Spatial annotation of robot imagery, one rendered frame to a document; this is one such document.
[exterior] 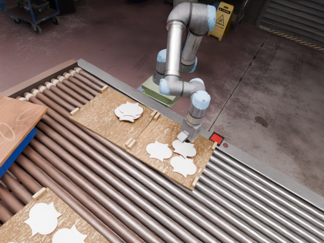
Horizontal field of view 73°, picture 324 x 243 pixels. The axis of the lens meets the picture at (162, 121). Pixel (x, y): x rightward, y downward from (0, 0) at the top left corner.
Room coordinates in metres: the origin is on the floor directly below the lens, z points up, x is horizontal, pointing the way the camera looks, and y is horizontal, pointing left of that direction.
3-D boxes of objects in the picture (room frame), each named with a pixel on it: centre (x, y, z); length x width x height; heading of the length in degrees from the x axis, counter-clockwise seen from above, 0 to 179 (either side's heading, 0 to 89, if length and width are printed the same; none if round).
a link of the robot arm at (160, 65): (1.33, 0.05, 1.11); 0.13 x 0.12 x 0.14; 97
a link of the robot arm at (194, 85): (0.85, -0.12, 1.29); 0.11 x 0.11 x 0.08; 7
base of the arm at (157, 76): (1.33, 0.06, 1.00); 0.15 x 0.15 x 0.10
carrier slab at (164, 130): (0.75, -0.09, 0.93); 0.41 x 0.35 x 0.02; 67
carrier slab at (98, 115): (0.91, 0.29, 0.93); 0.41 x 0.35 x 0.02; 69
